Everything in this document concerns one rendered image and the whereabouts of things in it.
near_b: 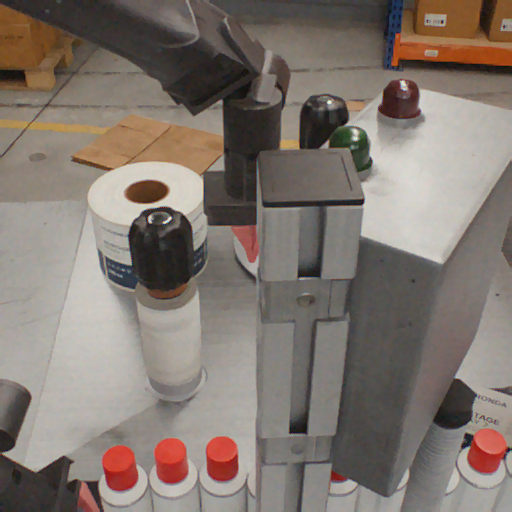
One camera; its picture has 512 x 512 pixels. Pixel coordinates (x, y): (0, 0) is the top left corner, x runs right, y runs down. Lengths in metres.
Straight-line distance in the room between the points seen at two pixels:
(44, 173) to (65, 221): 1.85
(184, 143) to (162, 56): 2.85
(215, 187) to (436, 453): 0.35
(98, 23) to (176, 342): 0.52
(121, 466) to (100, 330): 0.46
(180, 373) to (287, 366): 0.62
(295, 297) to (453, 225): 0.08
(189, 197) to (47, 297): 0.33
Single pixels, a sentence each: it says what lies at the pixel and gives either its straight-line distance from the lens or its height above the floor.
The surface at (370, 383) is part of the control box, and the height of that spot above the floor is 1.38.
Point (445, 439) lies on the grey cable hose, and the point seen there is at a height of 1.25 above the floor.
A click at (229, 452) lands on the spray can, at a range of 0.71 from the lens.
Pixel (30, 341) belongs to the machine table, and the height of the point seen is 0.83.
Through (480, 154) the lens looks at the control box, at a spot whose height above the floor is 1.47.
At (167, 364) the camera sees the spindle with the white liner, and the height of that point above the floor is 0.96.
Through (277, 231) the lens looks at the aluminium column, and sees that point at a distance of 0.30.
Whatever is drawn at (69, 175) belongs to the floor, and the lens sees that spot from 3.27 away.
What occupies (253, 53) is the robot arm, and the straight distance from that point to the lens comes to 0.64.
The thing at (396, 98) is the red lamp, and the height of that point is 1.49.
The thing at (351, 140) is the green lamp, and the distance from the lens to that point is 0.35.
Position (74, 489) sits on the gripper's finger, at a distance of 0.79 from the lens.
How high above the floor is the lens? 1.66
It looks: 38 degrees down
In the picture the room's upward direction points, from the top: straight up
